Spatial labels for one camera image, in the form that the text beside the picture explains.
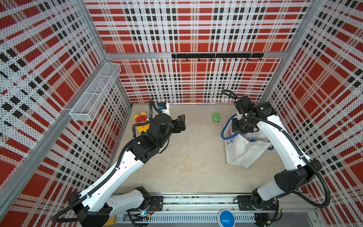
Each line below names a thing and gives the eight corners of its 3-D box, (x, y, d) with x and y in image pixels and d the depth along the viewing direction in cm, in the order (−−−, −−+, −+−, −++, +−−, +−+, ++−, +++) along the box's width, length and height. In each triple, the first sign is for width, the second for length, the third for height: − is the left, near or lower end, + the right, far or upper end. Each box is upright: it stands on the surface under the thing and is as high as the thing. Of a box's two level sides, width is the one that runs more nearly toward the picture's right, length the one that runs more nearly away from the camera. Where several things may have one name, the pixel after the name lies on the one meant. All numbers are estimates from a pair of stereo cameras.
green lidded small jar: (212, 123, 111) (213, 119, 107) (211, 117, 116) (212, 112, 112) (220, 123, 111) (221, 119, 107) (219, 117, 116) (220, 112, 112)
